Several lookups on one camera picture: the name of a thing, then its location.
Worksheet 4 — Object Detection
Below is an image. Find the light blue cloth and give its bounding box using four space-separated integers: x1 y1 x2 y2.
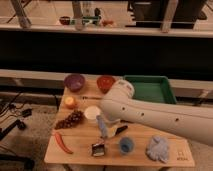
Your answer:
146 135 169 163

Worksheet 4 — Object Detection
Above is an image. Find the white plastic cup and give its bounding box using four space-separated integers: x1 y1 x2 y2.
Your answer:
84 105 101 123

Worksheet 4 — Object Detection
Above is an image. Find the bunch of dark grapes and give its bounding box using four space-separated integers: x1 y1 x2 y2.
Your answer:
55 110 84 130

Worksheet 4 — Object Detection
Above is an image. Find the red chili pepper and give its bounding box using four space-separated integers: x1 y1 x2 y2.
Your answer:
54 132 73 154

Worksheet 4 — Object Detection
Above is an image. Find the blue plastic cup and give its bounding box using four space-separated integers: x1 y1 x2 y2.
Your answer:
119 137 134 155

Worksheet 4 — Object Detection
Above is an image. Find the wooden table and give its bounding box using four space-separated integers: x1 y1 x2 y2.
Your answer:
44 78 196 168

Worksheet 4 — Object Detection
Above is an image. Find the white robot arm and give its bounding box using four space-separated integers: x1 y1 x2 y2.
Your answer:
100 80 213 146

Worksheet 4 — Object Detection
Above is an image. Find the orange yellow fruit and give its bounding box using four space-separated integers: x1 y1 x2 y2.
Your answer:
64 96 77 109

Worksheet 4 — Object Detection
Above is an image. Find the green plastic tray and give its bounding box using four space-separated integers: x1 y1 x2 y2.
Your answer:
124 75 177 104

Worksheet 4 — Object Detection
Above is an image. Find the blue sponge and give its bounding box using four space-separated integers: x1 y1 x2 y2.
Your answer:
96 115 108 139

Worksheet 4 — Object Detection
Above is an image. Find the purple bowl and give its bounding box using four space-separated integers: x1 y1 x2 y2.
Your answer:
64 74 85 92

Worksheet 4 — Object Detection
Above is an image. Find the red bowl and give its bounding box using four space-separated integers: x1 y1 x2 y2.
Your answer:
97 75 115 93

